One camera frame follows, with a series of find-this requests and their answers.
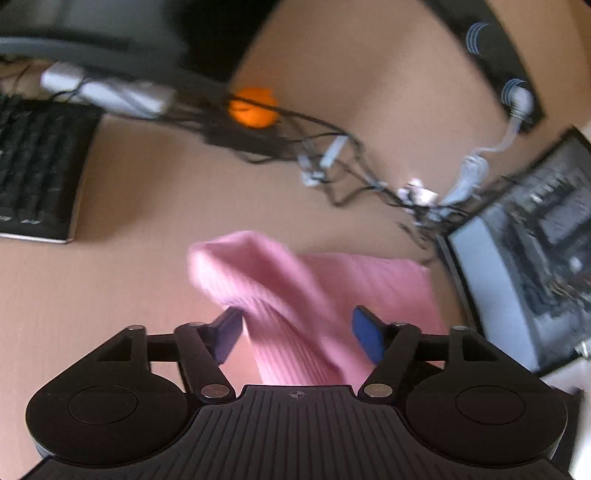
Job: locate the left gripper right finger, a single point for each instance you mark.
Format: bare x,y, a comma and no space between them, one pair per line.
391,348

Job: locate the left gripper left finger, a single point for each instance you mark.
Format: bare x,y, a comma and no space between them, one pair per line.
202,349

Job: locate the pink ribbed knit garment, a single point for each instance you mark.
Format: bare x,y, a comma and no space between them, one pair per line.
298,309

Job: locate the white connector cluster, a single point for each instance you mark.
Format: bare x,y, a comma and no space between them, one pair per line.
414,193

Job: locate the open computer case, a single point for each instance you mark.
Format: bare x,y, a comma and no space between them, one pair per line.
521,261

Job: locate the black hub box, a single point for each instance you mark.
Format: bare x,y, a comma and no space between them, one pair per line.
265,142

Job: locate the orange round object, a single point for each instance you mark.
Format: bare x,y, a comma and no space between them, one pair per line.
249,111

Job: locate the black keyboard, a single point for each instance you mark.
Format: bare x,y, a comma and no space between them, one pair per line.
44,148

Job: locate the white power adapter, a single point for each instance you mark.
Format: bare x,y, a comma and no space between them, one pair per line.
136,99

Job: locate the computer monitor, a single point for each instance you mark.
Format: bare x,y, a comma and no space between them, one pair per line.
191,46

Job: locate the black power strip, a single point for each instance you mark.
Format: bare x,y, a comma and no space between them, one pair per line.
487,43

